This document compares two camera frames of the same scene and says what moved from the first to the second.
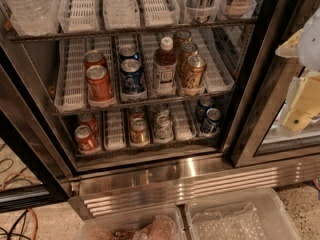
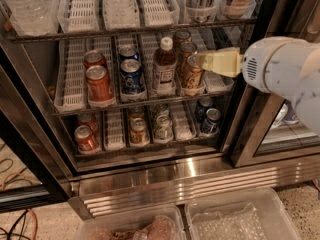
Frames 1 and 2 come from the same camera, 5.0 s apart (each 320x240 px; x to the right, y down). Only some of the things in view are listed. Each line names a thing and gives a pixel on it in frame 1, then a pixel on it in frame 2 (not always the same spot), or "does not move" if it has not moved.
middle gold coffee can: [187, 50] does not move
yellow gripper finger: [290, 47] -> [226, 61]
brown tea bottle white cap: [165, 69] does not move
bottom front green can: [164, 129] does not move
